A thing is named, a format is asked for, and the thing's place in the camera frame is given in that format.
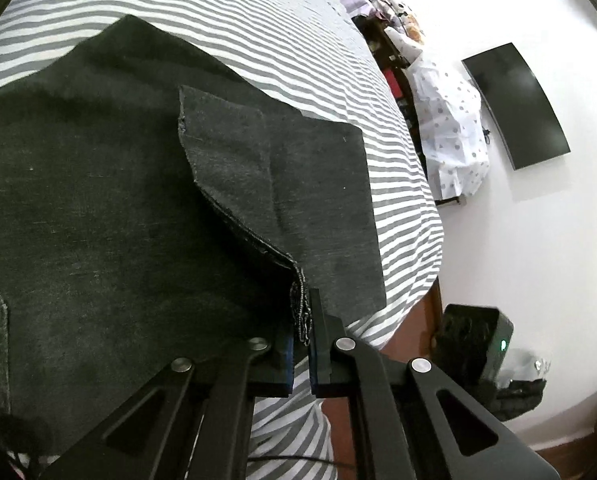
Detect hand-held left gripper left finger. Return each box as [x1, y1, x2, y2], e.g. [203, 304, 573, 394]
[41, 332, 299, 480]

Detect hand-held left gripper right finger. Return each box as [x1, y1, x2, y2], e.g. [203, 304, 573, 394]
[307, 287, 562, 480]

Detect dark denim pants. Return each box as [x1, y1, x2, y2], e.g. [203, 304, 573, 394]
[0, 14, 386, 466]

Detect black plastic bag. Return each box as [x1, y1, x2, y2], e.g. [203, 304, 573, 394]
[493, 350, 552, 422]

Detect white dotted cloth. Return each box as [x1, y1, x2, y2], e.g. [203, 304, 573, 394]
[408, 50, 490, 201]

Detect dark low cabinet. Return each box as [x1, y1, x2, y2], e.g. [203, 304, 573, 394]
[351, 12, 466, 206]

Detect grey white striped bed sheet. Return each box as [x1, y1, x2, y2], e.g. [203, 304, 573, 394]
[0, 0, 444, 480]

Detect black wall television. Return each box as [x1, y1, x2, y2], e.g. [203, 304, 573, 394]
[461, 42, 571, 171]

